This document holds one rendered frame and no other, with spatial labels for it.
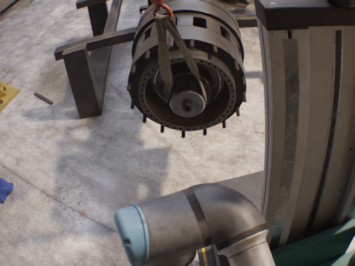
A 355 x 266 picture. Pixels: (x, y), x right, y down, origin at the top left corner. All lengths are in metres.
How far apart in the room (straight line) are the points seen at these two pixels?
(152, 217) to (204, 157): 2.15
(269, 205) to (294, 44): 0.41
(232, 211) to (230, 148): 2.16
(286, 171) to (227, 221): 0.21
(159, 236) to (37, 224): 2.15
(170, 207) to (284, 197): 0.32
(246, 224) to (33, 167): 2.57
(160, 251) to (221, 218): 0.11
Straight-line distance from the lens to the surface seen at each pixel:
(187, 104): 1.83
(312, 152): 0.91
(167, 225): 0.67
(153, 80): 1.97
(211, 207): 0.68
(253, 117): 3.03
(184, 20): 1.96
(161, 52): 1.73
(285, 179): 0.86
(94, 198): 2.74
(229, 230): 0.68
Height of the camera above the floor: 2.05
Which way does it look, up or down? 43 degrees down
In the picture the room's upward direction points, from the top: 11 degrees counter-clockwise
